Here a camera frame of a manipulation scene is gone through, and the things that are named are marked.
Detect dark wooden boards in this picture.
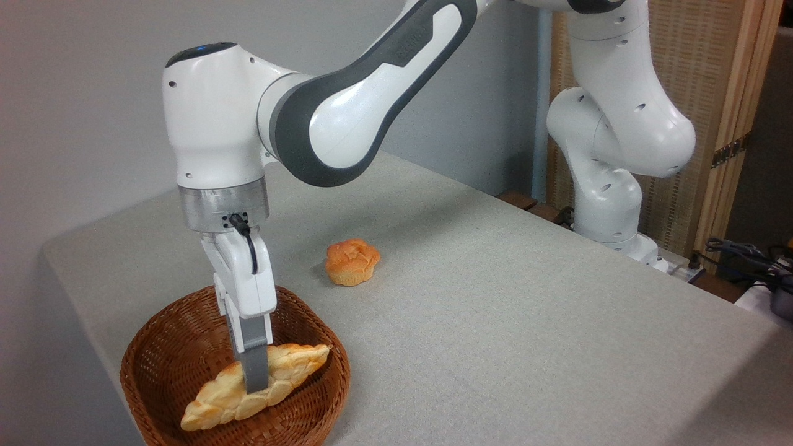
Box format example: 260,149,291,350
496,190,574,227

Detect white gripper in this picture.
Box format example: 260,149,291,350
199,230,278,395

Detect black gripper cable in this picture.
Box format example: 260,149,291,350
229,214,259,275

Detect brown wicker basket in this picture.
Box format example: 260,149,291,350
120,284,351,446

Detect long braided bread loaf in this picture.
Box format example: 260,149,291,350
180,344,332,432

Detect round muffin-shaped bread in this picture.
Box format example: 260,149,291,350
325,238,382,287

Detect black cable bundle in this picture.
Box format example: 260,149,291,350
705,237,793,292

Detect grey tablecloth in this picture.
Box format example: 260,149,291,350
42,152,793,446

